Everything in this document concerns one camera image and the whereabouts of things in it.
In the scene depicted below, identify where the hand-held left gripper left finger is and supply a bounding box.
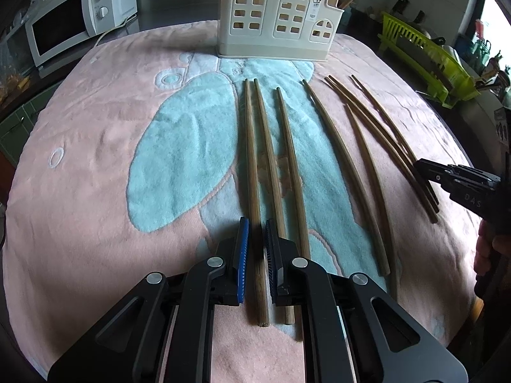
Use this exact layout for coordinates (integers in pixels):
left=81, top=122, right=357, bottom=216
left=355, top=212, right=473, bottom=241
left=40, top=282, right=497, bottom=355
left=48, top=217, right=250, bottom=383

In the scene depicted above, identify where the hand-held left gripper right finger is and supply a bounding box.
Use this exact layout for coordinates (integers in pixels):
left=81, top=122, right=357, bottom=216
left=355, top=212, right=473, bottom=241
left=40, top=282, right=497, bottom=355
left=263, top=219, right=469, bottom=383

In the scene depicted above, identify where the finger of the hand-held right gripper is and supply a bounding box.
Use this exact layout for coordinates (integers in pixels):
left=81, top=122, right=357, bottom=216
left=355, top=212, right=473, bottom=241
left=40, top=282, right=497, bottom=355
left=413, top=158, right=500, bottom=194

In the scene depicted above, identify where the cream plastic utensil holder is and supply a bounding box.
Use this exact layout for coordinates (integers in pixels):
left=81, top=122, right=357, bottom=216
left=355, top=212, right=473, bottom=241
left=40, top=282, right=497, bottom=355
left=217, top=0, right=345, bottom=62

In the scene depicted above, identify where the person's right hand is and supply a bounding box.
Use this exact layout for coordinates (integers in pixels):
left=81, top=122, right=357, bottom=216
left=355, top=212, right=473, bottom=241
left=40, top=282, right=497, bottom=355
left=474, top=220, right=511, bottom=278

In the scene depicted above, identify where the green plastic dish rack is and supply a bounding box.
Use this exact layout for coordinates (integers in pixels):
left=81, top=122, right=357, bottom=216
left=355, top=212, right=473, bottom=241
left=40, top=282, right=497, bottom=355
left=377, top=11, right=482, bottom=109

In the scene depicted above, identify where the pink and turquoise towel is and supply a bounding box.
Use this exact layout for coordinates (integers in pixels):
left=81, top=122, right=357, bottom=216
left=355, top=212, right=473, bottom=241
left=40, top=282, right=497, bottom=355
left=2, top=20, right=485, bottom=383

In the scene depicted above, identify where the green base cabinet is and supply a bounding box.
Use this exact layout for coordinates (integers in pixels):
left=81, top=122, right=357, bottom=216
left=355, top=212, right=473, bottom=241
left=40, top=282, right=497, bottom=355
left=0, top=88, right=54, bottom=165

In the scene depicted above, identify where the white microwave oven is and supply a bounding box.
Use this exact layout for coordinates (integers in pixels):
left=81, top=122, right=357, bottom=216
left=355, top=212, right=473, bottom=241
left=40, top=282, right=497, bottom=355
left=25, top=0, right=138, bottom=68

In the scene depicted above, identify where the clear plastic food bag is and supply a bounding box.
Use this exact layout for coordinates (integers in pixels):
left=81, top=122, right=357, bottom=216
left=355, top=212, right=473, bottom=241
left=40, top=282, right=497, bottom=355
left=0, top=44, right=31, bottom=93

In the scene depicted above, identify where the white power cable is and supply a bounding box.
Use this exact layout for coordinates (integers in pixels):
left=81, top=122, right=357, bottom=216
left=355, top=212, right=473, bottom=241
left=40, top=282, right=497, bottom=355
left=95, top=13, right=138, bottom=49

